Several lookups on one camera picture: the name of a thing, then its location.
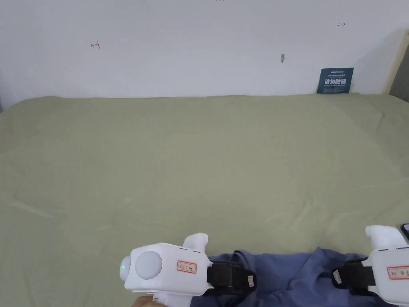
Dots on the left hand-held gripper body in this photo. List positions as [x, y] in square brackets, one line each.
[166, 271]

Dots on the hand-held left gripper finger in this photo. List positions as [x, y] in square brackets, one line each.
[238, 278]

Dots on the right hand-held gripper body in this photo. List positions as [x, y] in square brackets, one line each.
[391, 255]

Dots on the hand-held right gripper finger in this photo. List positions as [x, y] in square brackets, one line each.
[346, 278]

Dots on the dark blue shirt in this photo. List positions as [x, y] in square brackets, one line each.
[287, 278]

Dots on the person's left hand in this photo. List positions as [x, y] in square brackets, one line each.
[142, 302]

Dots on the dark phone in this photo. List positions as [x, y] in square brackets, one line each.
[406, 229]

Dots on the bed with pale green sheet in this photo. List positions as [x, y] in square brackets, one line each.
[191, 160]

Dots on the dark blue sign card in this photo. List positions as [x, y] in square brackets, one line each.
[335, 80]

